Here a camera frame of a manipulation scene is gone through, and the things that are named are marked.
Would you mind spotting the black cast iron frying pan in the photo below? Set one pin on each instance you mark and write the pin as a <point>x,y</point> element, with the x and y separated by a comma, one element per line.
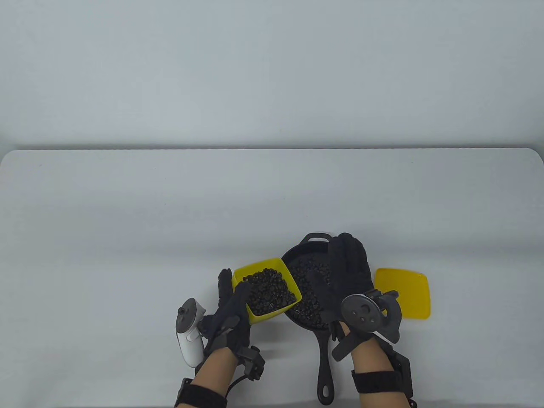
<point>325,361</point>

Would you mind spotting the white grey left controller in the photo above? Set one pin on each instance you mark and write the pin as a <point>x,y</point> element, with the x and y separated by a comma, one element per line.
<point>189,340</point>

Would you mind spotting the person's left forearm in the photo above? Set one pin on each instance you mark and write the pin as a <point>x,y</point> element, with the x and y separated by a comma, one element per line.
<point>214,376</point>

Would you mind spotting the person's left hand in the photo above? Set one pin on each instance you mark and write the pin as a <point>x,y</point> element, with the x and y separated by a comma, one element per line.
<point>231,323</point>

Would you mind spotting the black right glove sensor box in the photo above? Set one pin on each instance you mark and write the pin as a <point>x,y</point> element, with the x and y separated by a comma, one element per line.
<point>342,348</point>

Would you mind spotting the yellow plastic container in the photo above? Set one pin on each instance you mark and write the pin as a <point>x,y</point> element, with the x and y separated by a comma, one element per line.
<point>267,319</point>

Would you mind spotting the person's right hand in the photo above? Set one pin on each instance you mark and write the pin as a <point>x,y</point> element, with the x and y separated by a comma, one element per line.
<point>348,263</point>

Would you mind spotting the black left glove sensor box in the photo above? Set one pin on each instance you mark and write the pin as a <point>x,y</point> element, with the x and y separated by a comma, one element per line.
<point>250,363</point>

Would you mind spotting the white grey right controller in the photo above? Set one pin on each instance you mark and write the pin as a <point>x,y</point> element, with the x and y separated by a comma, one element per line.
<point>361,312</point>

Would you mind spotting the black glove sensor box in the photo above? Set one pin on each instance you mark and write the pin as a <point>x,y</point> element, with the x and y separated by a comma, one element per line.
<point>342,348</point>
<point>250,363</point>

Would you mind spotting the white grey controller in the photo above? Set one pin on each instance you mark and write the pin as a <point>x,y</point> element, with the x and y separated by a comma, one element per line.
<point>361,312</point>
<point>189,340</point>

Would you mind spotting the yellow container lid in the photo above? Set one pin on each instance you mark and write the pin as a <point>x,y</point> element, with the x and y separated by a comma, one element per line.
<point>406,293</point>

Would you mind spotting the heap of coffee beans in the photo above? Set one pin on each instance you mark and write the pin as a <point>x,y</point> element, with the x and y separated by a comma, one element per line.
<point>267,291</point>

